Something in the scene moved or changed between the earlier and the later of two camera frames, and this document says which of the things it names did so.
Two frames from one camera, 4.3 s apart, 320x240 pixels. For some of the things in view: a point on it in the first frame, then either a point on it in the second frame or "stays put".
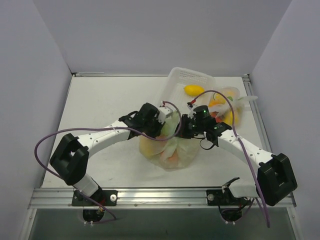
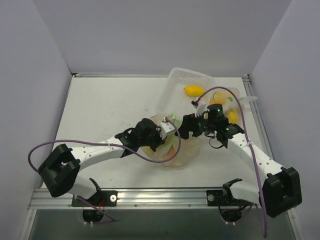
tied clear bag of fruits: [220, 108] stays put
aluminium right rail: [258, 124] stays put
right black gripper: [185, 128] stays put
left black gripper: [157, 125] -> [155, 143]
